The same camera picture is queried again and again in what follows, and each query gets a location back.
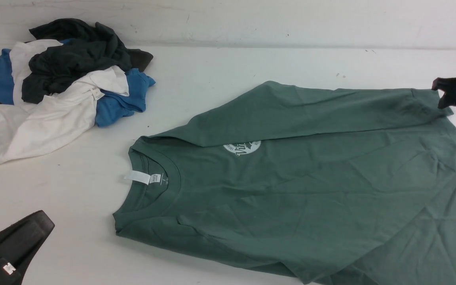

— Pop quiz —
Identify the green long sleeve shirt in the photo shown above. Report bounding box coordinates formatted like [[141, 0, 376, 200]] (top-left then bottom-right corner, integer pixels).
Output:
[[113, 82, 456, 285]]

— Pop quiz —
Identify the blue shirt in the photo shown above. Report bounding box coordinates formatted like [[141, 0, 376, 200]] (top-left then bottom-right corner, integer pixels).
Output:
[[3, 40, 155, 127]]

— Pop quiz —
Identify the white shirt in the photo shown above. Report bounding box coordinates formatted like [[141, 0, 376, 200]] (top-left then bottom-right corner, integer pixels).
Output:
[[0, 39, 130, 169]]

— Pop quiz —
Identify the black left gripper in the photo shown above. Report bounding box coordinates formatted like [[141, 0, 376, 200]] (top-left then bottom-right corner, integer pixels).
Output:
[[0, 210, 55, 285]]

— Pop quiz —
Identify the dark grey shirt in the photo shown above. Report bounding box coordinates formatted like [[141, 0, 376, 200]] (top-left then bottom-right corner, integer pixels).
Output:
[[0, 18, 154, 105]]

